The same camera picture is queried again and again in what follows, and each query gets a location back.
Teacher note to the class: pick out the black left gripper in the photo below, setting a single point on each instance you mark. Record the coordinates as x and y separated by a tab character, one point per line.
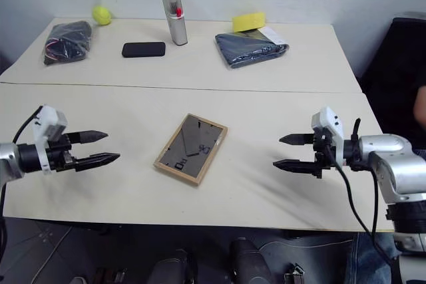
60	159

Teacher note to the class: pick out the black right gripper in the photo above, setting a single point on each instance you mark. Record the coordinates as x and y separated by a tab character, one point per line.
323	161

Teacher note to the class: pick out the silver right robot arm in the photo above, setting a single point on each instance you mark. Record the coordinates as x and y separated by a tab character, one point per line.
396	164

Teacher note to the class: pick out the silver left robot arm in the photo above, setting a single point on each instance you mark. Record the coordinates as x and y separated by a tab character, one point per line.
13	159

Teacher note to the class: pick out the black oblong case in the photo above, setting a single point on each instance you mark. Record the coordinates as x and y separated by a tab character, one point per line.
143	50

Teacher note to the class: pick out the folded dark cloth in bag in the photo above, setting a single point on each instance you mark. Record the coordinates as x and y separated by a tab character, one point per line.
246	48

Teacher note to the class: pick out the black chair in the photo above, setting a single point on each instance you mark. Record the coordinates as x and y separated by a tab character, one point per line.
389	74

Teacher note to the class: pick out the person's blue jeans leg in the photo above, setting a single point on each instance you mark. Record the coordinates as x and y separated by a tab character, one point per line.
362	260

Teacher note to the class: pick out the yellow tennis ball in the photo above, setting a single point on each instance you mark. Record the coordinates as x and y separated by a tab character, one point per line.
101	15

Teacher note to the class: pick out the yellow sponge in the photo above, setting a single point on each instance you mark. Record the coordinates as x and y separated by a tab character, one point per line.
249	22

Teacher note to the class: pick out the tall clear plastic container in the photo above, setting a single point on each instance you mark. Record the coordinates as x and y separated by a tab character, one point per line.
174	14

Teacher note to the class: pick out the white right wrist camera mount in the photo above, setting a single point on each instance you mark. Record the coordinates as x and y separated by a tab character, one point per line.
327	121

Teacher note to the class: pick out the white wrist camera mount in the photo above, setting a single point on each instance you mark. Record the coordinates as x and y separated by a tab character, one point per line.
327	121
50	121

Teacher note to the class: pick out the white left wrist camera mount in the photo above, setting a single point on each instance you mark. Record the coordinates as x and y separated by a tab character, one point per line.
50	121

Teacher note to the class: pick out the wooden picture frame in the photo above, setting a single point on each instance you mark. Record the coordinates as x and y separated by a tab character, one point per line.
191	151

